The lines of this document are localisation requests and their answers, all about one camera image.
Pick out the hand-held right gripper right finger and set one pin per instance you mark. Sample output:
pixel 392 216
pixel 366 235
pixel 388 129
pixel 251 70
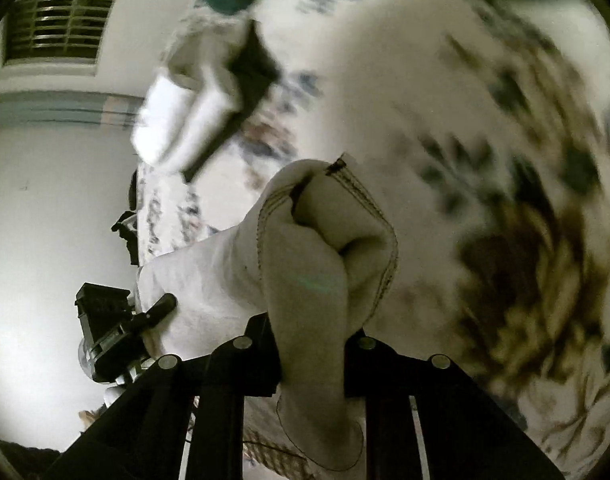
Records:
pixel 357 371

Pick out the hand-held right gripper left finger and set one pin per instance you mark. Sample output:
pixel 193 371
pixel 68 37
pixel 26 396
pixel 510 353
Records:
pixel 259 362

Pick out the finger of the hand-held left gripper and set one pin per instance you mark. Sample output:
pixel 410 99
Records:
pixel 157 310

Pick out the small white stitched garment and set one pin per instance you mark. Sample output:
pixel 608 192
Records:
pixel 310 260

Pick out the dark object beside bed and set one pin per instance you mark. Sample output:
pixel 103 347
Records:
pixel 129 230

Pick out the folded white cloth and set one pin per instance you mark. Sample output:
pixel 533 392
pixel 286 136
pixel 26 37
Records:
pixel 185 110

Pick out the floral printed blanket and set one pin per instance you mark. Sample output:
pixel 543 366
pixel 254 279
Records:
pixel 410 85

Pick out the louvred window shutter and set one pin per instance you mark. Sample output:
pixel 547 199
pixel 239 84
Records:
pixel 60 22

